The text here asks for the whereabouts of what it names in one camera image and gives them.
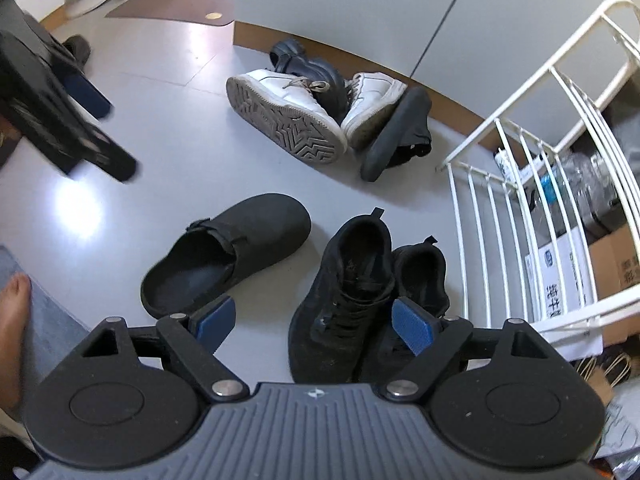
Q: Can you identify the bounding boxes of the brown bottle white label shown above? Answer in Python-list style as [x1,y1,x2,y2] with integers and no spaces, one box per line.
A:
[495,149,521,181]

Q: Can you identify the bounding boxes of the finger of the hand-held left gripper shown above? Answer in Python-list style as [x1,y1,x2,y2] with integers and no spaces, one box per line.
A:
[74,124,138,182]
[49,42,114,121]

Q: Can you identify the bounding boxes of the white printed carton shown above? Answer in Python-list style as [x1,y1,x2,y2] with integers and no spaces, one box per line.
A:
[524,225,603,356]

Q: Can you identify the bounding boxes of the white metal shoe rack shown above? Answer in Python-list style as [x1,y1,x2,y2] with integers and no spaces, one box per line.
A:
[437,0,640,333]

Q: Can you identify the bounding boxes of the clear plastic water bottle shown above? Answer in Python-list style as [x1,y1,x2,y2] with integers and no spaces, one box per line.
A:
[550,152,621,221]

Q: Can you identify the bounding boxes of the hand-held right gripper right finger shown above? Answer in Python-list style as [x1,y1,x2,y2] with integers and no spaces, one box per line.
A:
[381,297,549,403]

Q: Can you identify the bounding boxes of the brown door mat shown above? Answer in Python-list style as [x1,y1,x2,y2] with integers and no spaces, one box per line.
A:
[104,0,238,27]

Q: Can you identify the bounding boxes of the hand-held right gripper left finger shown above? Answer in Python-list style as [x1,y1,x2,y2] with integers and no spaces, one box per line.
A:
[80,296,251,403]

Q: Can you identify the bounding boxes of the black lace-up sneaker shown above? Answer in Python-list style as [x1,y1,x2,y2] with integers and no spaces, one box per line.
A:
[288,207,396,385]
[357,238,449,381]

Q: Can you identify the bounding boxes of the grey floor mat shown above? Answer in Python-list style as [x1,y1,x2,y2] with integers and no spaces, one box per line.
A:
[0,245,91,411]

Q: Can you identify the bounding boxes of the white lace-up sneaker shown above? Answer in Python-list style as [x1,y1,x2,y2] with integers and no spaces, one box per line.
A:
[226,69,348,166]
[341,72,408,150]

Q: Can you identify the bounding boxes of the person's bare foot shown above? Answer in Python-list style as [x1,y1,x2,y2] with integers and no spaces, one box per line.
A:
[0,275,32,411]

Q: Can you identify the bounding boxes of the black strap clog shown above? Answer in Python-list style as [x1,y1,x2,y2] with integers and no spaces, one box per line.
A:
[360,87,433,182]
[141,193,312,319]

